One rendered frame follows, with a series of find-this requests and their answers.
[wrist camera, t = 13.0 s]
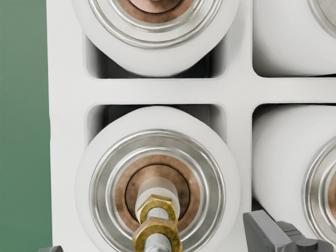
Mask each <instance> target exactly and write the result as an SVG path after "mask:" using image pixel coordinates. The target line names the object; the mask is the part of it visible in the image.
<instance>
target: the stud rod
mask: <svg viewBox="0 0 336 252"><path fill-rule="evenodd" d="M150 216H152V217H158V218H163V219H167V220H168V219H169V216H168V213H167V211H166V210H165V209H163V208H161V207H154V208H152V209H151V210H150V211H149V212H148V214H147V218H146V219H148V218H149V217H150ZM144 252H172V248H171V243H170V240H169V239H168V238H167V237H166V236H165V235H163V234H161V233H154V234H152V235H150V236H149V237H148V238H147V239H146V240H145V243H144Z"/></svg>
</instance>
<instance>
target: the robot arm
mask: <svg viewBox="0 0 336 252"><path fill-rule="evenodd" d="M242 217H243V225H244V231H245V237H246V243H247V250H248V252H335V250H334V246H333V244H331V243H330V242H328V241H325V240H321V239H312V238H306V237H305V236H304V235H303V234H302V233H301V232H300V231H299V230H298V229H297V228H296V227H295V226H294V225H293V224H292V223H288V222H285V221H282V220H280V221H273V220H272V219H271V218H270V216H269V215H268V214H267V213H266V212H265V211H264V210H257V211H251V212H246V213H243V215H242ZM37 252H64V251H63V248H62V246H61V245H58V246H52V247H46V248H41V249H39V250H38V251H37Z"/></svg>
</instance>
